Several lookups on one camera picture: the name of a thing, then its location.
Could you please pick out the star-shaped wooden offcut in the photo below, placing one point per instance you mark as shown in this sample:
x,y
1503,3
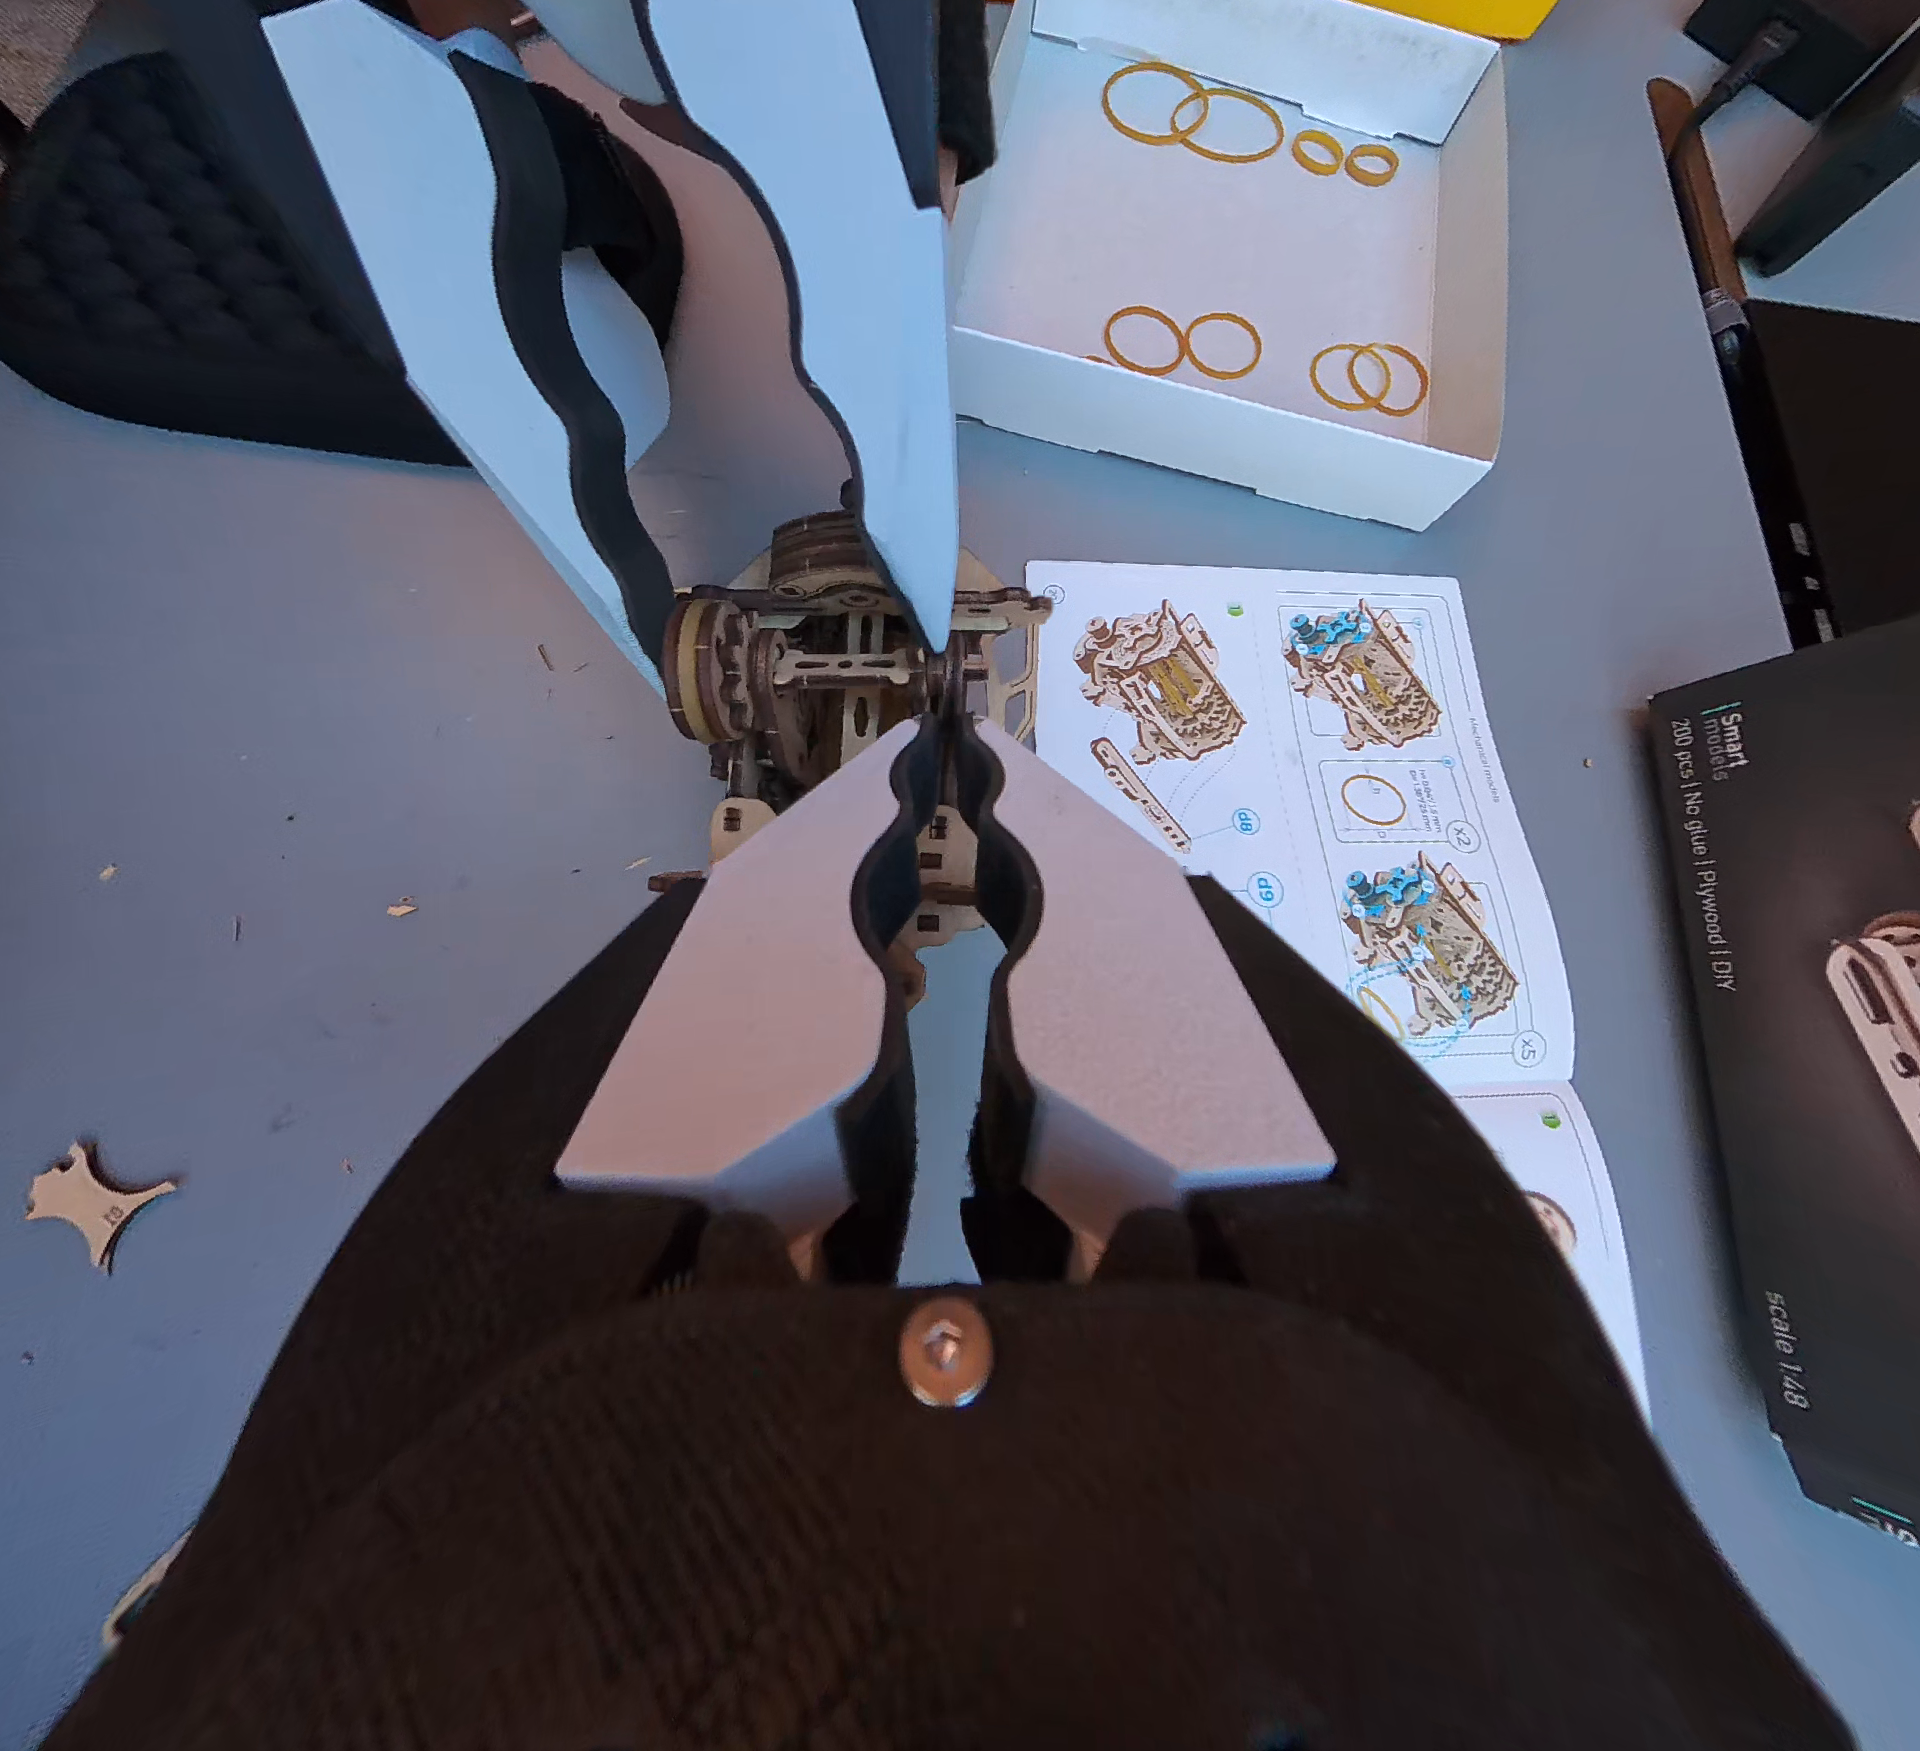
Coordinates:
x,y
94,1205

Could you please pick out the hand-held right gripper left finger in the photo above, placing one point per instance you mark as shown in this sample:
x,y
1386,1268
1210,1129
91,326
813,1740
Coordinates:
x,y
720,1034

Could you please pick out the black model kit box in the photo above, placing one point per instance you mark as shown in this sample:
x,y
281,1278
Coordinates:
x,y
1803,1034

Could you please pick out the wooden mechanical model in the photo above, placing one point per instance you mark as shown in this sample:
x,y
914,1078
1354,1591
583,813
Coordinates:
x,y
784,668

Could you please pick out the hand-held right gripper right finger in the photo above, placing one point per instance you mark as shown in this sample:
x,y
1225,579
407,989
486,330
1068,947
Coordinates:
x,y
1155,1034

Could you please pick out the black tablet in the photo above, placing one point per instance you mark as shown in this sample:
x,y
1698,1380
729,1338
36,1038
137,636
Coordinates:
x,y
1843,460

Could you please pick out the white cardboard box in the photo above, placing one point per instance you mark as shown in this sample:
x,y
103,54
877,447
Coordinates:
x,y
1200,253

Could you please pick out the loose tan rubber bands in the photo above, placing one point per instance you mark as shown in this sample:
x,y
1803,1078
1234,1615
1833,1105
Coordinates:
x,y
1109,103

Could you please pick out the black rectangular device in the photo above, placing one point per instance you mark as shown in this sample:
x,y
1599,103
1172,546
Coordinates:
x,y
1860,162

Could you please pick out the white instruction booklet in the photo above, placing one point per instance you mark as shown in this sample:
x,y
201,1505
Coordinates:
x,y
1244,735

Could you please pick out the black quilted cushion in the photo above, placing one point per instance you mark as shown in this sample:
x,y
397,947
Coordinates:
x,y
137,253

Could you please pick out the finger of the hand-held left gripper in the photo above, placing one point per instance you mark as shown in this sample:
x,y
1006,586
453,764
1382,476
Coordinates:
x,y
837,206
437,253

